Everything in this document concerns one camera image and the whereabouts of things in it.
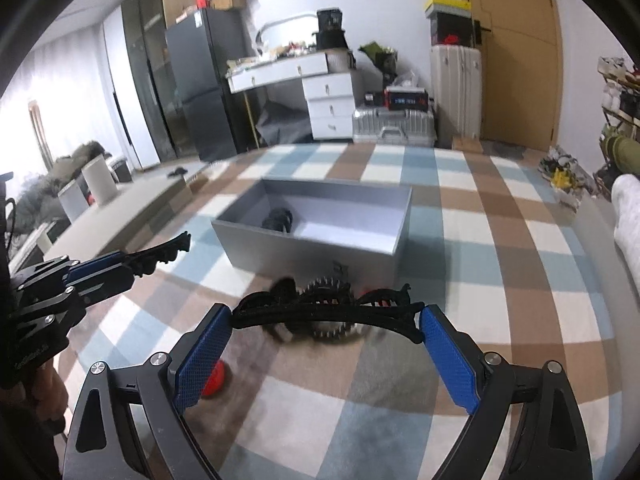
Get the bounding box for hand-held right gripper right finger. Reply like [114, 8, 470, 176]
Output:
[419, 305, 593, 480]

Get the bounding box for white dressing table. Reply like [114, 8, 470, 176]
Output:
[226, 51, 364, 142]

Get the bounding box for yellow lid shoe box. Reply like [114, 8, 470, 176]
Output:
[424, 0, 474, 19]

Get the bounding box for grey fur coat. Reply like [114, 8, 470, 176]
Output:
[14, 141, 112, 237]

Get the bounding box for checked blanket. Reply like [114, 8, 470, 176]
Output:
[0, 142, 640, 480]

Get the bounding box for shoe rack with shoes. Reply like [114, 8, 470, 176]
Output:
[594, 55, 640, 198]

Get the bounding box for silver suitcase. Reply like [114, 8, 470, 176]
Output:
[352, 106, 437, 149]

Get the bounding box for wooden door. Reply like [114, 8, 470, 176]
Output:
[451, 0, 564, 154]

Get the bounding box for yellow broom stick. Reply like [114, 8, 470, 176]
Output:
[243, 91, 261, 152]

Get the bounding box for black wavy hair clip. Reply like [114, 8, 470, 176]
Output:
[127, 231, 193, 277]

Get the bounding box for dark wrapped bouquet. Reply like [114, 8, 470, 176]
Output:
[357, 41, 402, 88]

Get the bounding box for white cylinder bin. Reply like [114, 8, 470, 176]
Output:
[82, 155, 119, 206]

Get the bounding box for red oval ornament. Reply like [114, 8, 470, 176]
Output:
[201, 360, 231, 399]

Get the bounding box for black toothed hair claw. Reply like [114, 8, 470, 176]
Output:
[300, 275, 362, 347]

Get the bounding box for dark grey fridge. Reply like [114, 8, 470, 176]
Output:
[165, 7, 257, 163]

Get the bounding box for black box on table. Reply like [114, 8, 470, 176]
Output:
[315, 8, 349, 52]

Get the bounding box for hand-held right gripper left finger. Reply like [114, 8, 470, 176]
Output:
[62, 303, 233, 480]

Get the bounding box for black scrunchie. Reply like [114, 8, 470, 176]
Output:
[262, 206, 293, 233]

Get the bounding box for grey cardboard box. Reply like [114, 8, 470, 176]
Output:
[211, 178, 413, 286]

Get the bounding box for shoes on floor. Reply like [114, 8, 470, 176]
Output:
[537, 146, 587, 212]

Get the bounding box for black shoe box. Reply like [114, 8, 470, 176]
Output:
[428, 14, 475, 47]

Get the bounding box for person's left hand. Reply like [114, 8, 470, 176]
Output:
[27, 360, 69, 433]

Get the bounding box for black and red box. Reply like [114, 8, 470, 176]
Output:
[383, 86, 432, 112]

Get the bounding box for dark bag under table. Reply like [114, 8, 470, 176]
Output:
[254, 97, 314, 149]

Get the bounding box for arched table mirror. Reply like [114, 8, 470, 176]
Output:
[255, 11, 321, 55]

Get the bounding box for white suitcase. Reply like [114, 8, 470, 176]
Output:
[430, 44, 484, 142]

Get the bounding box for glass door cabinet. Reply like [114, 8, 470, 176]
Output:
[121, 0, 197, 167]

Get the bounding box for long black hair clip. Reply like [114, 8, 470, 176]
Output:
[231, 282, 426, 346]

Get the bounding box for black waste bin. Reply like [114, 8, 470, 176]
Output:
[107, 155, 132, 184]

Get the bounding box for green rolled mat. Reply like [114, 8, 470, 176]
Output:
[600, 125, 640, 182]

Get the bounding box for white square box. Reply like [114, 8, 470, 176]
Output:
[57, 182, 91, 224]

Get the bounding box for white pillow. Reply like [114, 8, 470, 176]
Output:
[611, 173, 640, 262]

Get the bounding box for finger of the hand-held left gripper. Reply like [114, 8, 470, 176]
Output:
[15, 251, 133, 293]
[12, 274, 136, 336]

